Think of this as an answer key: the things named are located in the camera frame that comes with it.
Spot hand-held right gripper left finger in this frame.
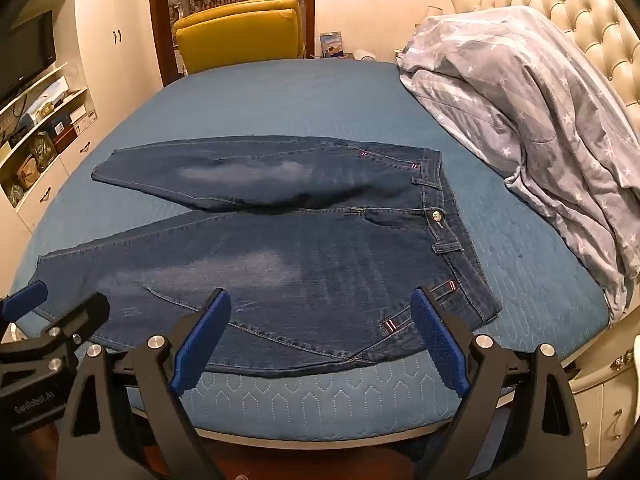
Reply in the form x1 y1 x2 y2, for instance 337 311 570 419
56 287 233 480

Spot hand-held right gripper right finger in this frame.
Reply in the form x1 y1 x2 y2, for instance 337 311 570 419
410 286 588 480

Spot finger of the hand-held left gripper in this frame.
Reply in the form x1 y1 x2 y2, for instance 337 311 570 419
0 280 49 343
0 294 112 376

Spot blue denim pants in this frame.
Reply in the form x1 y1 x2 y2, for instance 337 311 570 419
37 135 503 378

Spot patterned handbag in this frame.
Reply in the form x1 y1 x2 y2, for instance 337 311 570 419
29 132 57 172

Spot cream bed base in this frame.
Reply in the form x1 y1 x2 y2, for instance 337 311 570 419
130 400 511 453

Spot dark red box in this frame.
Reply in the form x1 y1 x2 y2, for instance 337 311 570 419
54 125 77 155

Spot cream nightstand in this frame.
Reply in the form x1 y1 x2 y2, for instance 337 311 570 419
570 335 640 461

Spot long white box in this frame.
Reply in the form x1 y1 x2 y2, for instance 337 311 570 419
27 76 69 117

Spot black television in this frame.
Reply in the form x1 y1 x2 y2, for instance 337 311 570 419
0 10 57 106

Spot cream wardrobe shelf unit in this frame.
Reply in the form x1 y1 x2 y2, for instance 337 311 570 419
0 0 166 236

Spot grey star-print duvet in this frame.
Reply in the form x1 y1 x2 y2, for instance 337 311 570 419
397 5 640 326

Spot blue quilted bed cover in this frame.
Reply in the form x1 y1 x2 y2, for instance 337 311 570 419
10 57 613 443

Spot yellow armchair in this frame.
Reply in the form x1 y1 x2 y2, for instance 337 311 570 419
172 0 307 77

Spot small picture card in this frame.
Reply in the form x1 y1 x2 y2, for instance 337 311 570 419
320 31 346 58

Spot cream tufted headboard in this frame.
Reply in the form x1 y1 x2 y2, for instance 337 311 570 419
450 0 640 111

